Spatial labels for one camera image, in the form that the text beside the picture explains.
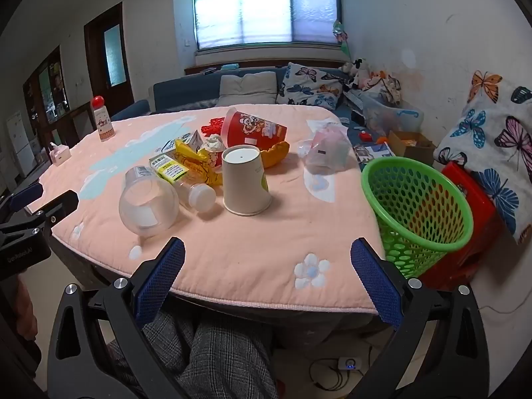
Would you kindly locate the clear plastic bag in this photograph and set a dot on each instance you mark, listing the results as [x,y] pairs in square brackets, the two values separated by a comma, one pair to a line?
[328,149]

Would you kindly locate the white paper cup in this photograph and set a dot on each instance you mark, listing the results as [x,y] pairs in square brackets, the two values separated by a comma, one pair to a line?
[245,183]

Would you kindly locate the white milk carton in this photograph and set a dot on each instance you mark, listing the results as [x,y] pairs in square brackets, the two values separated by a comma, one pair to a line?
[189,139]

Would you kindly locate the cardboard box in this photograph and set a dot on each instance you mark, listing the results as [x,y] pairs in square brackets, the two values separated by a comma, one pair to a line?
[405,145]

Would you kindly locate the dark wooden door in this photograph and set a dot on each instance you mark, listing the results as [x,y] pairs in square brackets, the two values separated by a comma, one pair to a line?
[95,58]

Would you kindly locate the wooden chair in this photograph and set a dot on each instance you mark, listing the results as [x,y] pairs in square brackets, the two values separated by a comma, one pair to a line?
[81,122]

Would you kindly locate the dark glass cabinet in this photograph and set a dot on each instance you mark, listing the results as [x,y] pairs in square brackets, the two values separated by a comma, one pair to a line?
[54,87]

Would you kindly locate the white power strip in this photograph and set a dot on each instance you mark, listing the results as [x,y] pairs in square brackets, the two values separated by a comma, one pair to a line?
[350,363]

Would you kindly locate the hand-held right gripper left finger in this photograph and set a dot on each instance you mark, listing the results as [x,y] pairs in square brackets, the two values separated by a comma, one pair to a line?
[160,284]

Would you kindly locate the red small toy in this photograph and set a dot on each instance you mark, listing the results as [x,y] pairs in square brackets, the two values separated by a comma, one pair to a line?
[365,136]

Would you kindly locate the window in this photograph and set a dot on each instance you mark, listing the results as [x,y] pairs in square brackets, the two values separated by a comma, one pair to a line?
[266,8]

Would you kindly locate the orange plush toy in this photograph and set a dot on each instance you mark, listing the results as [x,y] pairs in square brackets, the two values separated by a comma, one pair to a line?
[374,79]

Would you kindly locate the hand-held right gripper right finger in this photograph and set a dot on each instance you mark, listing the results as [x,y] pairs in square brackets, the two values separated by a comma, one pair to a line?
[376,284]

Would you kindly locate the red plastic stool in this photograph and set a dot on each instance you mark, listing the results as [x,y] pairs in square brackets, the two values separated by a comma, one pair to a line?
[478,224]

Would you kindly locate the grey pillow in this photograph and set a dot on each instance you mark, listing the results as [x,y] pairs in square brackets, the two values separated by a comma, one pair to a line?
[247,89]

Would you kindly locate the black box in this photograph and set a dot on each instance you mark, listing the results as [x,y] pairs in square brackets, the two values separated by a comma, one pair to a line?
[358,117]

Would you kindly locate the white patterned board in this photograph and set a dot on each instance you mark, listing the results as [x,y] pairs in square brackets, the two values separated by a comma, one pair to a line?
[353,99]

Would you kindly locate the pink printed blanket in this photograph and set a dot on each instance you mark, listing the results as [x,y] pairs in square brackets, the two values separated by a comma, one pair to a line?
[249,249]

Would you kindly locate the teal box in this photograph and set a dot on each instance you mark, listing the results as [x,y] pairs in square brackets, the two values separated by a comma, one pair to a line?
[229,67]

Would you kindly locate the red foam net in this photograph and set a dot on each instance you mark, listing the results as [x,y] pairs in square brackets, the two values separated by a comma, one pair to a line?
[212,125]

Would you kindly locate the clear storage bin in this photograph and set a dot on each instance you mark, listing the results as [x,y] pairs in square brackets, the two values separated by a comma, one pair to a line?
[395,118]

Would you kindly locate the patterned cloth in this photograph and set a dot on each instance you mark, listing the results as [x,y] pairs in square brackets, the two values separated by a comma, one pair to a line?
[390,88]

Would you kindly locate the blue sofa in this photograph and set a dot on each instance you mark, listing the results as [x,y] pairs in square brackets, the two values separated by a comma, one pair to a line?
[183,91]

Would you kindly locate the clear plastic cup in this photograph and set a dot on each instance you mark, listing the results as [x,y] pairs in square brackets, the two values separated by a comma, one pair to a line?
[145,208]

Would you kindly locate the red-capped printed bottle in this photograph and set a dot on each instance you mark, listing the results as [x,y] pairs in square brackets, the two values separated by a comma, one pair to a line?
[103,122]

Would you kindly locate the black white cow plush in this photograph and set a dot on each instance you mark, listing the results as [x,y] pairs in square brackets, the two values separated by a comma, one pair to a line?
[357,68]

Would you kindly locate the dark remote control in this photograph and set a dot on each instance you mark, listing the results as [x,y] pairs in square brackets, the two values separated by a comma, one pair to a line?
[208,70]

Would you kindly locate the person's plaid trousers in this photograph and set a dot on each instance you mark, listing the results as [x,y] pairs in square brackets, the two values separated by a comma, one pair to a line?
[224,357]

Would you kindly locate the white fridge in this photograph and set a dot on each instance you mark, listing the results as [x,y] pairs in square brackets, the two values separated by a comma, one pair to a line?
[18,141]

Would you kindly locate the yellow snack bag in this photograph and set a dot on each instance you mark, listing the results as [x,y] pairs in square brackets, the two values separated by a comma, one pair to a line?
[195,166]

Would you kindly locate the butterfly print pillow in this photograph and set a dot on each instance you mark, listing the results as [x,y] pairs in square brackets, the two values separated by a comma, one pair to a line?
[307,87]

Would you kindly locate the green plastic basket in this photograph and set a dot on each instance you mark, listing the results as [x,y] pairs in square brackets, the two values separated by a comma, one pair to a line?
[436,244]

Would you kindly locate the red printed paper cup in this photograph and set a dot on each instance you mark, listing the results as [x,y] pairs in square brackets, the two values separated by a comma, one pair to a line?
[257,131]

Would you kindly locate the brown fruit peel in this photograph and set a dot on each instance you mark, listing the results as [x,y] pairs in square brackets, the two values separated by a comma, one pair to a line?
[277,153]

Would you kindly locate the pink tissue box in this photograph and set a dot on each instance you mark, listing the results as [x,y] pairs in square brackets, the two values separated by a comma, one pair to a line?
[60,156]

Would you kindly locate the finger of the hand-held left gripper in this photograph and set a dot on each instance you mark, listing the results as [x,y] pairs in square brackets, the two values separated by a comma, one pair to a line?
[25,196]
[60,208]

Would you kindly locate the colourful pinwheel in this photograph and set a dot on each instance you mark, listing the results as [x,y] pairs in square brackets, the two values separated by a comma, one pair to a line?
[341,35]

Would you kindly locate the person's left forearm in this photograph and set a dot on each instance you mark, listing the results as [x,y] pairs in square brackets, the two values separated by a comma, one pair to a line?
[25,311]

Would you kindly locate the red foil wrapper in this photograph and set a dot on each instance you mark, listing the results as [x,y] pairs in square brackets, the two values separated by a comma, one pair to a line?
[212,144]

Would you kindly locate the clear bottle with yellow label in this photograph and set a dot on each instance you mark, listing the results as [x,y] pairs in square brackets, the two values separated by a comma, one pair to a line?
[191,191]

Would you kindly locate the grey butterfly blanket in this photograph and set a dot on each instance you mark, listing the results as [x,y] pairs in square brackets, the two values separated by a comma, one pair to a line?
[490,133]

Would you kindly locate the open magazine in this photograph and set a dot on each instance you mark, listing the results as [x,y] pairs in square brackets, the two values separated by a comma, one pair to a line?
[368,151]

